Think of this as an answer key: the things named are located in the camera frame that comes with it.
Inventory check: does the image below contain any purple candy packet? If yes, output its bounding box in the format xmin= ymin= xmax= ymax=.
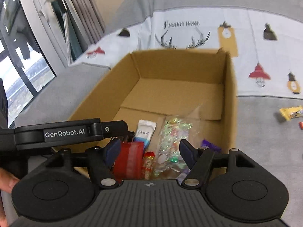
xmin=177 ymin=139 xmax=223 ymax=185

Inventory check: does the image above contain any left hand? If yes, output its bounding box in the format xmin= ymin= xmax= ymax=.
xmin=0 ymin=168 xmax=19 ymax=227

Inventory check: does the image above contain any grey printed sofa cover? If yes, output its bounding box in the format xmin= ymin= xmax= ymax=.
xmin=9 ymin=0 xmax=303 ymax=194

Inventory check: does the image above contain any iridescent candy bag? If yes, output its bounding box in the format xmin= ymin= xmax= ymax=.
xmin=152 ymin=105 xmax=204 ymax=180

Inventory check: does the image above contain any small red gold packet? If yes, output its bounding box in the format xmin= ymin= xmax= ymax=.
xmin=142 ymin=152 xmax=155 ymax=180

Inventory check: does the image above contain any white blue packet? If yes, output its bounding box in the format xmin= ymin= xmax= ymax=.
xmin=134 ymin=119 xmax=157 ymax=151

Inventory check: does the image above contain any brown cardboard box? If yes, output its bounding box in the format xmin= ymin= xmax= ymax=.
xmin=70 ymin=49 xmax=237 ymax=153

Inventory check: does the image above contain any yellow snack wrapper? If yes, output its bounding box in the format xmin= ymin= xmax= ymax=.
xmin=279 ymin=106 xmax=302 ymax=121

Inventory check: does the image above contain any red white candy bar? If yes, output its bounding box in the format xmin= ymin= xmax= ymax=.
xmin=298 ymin=121 xmax=303 ymax=130

